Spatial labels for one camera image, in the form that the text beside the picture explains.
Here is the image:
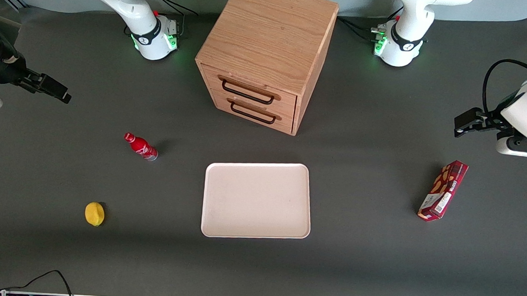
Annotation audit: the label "cream plastic tray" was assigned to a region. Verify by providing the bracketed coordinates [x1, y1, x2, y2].
[200, 159, 314, 243]

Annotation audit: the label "red snack box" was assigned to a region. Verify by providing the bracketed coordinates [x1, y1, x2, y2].
[417, 158, 470, 224]

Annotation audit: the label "aluminium frame rail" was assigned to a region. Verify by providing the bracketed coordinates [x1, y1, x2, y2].
[0, 0, 30, 14]

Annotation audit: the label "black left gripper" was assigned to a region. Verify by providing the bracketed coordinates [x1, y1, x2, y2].
[454, 101, 518, 142]

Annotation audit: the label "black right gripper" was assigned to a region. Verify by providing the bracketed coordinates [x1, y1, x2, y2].
[0, 49, 74, 105]

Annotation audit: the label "wooden drawer front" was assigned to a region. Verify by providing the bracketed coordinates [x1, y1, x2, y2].
[207, 88, 296, 135]
[198, 64, 299, 110]

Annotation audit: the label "red coke bottle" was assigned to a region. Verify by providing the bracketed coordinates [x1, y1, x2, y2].
[123, 132, 160, 162]

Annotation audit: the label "black left arm base cables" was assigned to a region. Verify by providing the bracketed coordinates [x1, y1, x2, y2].
[336, 2, 405, 44]

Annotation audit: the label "thin black floor cable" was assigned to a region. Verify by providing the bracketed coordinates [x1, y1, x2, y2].
[0, 267, 75, 296]

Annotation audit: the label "black right arm base cables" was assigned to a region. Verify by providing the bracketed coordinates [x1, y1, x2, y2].
[151, 0, 200, 40]

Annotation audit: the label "wooden drawer cabinet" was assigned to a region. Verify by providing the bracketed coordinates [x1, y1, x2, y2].
[191, 0, 340, 138]

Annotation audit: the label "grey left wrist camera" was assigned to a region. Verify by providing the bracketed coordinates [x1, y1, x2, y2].
[495, 132, 527, 159]

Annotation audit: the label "black metal drawer handle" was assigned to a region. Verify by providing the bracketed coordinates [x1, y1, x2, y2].
[216, 75, 282, 106]
[226, 98, 283, 126]

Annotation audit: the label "yellow lemon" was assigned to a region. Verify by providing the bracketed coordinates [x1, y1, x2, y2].
[84, 201, 106, 227]

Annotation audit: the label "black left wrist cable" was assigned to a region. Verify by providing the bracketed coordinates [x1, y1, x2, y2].
[481, 58, 527, 118]

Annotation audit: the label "black arm base cables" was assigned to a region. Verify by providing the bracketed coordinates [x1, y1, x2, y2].
[151, 0, 200, 40]
[336, 2, 405, 44]

